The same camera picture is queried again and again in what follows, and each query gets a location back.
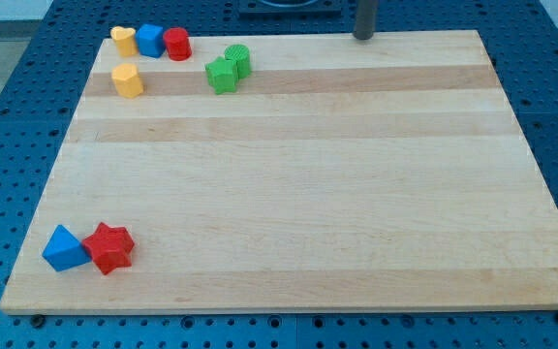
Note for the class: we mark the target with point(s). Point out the green star block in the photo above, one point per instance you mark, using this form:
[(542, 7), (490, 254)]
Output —
[(222, 75)]

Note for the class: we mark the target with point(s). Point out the yellow hexagon block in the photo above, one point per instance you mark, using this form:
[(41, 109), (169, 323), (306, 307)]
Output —
[(127, 81)]

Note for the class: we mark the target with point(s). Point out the red star block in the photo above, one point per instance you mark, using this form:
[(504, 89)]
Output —
[(109, 248)]

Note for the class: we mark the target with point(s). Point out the wooden board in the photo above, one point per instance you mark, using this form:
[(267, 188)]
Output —
[(389, 175)]

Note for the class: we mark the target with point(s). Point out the green cylinder block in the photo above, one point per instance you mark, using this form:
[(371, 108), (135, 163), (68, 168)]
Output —
[(240, 55)]

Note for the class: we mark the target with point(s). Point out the red cylinder block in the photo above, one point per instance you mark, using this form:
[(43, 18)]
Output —
[(177, 44)]

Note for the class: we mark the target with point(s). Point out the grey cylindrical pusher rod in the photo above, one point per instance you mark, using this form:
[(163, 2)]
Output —
[(365, 19)]

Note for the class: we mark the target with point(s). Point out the blue cube block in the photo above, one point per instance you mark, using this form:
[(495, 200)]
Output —
[(150, 41)]

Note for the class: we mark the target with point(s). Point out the yellow heart block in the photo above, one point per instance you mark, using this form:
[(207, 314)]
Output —
[(124, 39)]

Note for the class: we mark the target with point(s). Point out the blue triangle block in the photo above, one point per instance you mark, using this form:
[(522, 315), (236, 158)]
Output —
[(64, 251)]

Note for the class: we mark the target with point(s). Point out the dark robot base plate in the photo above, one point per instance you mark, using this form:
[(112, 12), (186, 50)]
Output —
[(248, 8)]

